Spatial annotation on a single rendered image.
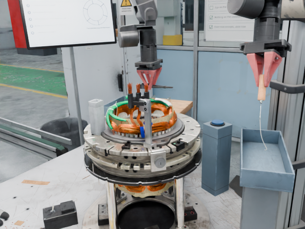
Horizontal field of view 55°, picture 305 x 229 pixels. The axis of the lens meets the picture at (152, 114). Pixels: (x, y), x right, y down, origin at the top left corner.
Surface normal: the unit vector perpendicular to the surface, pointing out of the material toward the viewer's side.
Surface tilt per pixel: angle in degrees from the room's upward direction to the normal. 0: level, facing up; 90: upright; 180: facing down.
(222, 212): 0
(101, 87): 90
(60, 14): 83
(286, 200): 90
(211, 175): 90
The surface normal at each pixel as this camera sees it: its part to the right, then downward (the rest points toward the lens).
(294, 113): 0.30, 0.29
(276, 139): -0.28, 0.31
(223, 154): 0.57, 0.25
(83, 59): -0.58, 0.27
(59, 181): -0.03, -0.95
